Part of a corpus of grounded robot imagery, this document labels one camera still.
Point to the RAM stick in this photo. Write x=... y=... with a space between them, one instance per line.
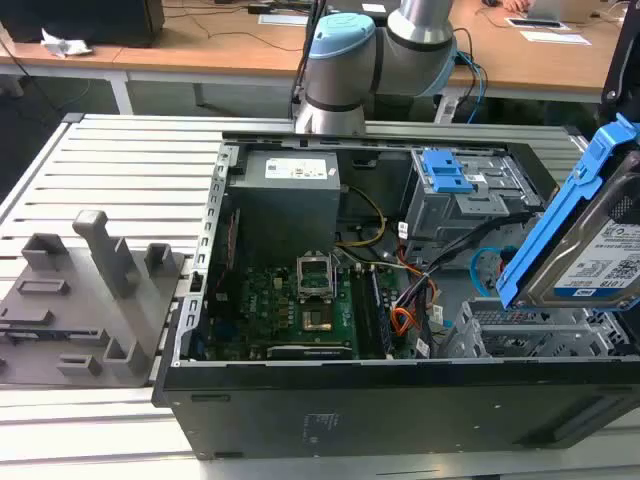
x=382 y=310

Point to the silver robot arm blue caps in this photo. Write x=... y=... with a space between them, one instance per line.
x=340 y=75

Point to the CPU socket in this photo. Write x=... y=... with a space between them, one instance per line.
x=316 y=320

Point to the black power adapter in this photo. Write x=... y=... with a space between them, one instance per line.
x=262 y=8

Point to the gray parts rack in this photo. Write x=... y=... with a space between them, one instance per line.
x=85 y=310

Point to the black PC case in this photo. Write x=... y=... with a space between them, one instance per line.
x=380 y=410

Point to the black graphics card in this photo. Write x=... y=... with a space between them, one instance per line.
x=307 y=350

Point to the hard disk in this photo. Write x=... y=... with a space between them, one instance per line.
x=575 y=250

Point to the white paper sheet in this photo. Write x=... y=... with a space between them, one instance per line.
x=280 y=20
x=554 y=37

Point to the wooden desk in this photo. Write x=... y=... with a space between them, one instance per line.
x=225 y=45

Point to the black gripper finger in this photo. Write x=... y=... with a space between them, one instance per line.
x=620 y=192

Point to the blue drive cage latch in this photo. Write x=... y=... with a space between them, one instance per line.
x=445 y=172

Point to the silver drive cage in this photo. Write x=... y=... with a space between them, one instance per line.
x=450 y=210

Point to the gray laptop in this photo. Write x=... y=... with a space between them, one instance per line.
x=575 y=10

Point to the green motherboard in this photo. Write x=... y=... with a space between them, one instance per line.
x=280 y=310

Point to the gray power supply unit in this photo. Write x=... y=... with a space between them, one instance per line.
x=285 y=200

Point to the black box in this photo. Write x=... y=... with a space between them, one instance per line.
x=85 y=20

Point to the crumpled white paper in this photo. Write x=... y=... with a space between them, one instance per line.
x=62 y=46

